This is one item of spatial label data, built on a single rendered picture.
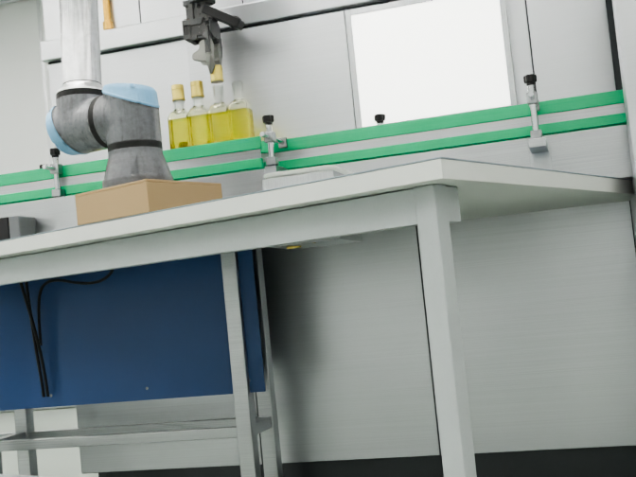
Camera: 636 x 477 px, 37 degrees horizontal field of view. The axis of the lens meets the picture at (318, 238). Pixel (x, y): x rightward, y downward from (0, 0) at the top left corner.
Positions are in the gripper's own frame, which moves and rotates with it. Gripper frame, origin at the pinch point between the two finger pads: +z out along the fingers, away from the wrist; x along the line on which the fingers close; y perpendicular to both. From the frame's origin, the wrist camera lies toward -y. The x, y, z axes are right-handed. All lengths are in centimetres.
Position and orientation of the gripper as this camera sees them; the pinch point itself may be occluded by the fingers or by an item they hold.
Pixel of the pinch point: (216, 69)
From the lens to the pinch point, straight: 263.0
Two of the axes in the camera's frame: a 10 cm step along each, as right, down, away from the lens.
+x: -2.8, -0.3, -9.6
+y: -9.5, 1.1, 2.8
